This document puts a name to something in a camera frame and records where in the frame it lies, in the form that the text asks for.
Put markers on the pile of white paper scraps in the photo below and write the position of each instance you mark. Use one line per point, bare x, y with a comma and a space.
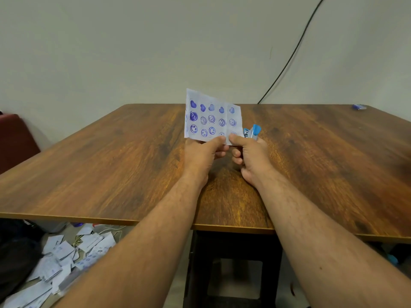
61, 263

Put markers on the dark red chair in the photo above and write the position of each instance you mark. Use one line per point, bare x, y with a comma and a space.
16, 139

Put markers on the black bag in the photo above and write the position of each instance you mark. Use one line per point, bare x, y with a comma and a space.
16, 253

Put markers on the white paper with blue stamps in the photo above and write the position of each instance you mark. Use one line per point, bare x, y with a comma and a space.
212, 118

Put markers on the person's right thumb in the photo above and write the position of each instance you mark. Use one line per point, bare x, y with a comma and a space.
240, 140

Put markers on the person's left thumb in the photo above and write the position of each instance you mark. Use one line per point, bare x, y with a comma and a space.
214, 141

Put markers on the person's right forearm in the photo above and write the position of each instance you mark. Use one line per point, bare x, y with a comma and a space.
324, 246

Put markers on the blue mini stapler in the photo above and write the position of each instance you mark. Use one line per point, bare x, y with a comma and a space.
252, 131

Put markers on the person's left forearm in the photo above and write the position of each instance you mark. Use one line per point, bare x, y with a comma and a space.
135, 250

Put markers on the person's left hand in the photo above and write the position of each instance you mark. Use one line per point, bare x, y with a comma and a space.
199, 157

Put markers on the person's right hand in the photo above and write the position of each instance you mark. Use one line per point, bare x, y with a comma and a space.
253, 158

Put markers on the small blue box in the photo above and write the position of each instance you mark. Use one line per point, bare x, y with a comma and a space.
359, 107

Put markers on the black table frame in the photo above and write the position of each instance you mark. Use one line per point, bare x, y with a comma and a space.
231, 269

